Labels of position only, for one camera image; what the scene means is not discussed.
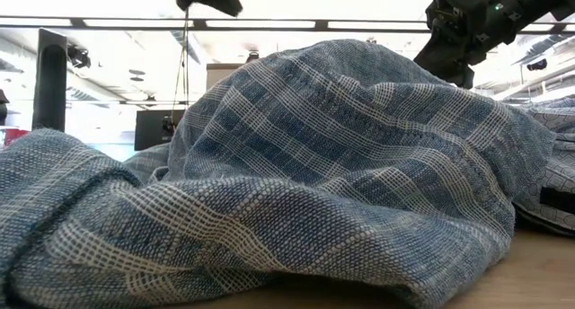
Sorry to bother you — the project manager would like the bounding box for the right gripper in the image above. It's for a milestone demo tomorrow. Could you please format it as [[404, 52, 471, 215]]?
[[412, 0, 491, 90]]

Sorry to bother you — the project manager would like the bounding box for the light blue shirt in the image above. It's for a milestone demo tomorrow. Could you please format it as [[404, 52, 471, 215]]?
[[505, 95, 575, 237]]

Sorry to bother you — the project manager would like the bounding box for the blue striped woven cloth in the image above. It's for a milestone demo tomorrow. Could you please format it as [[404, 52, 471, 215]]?
[[0, 38, 558, 309]]

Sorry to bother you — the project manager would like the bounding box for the black monitor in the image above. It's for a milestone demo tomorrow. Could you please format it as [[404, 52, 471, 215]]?
[[133, 109, 186, 152]]

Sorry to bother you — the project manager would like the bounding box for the red bin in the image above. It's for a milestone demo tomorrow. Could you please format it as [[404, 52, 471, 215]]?
[[3, 128, 31, 147]]

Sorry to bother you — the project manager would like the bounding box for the thin hanging cable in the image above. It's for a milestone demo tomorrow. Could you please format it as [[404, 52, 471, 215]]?
[[172, 10, 190, 121]]

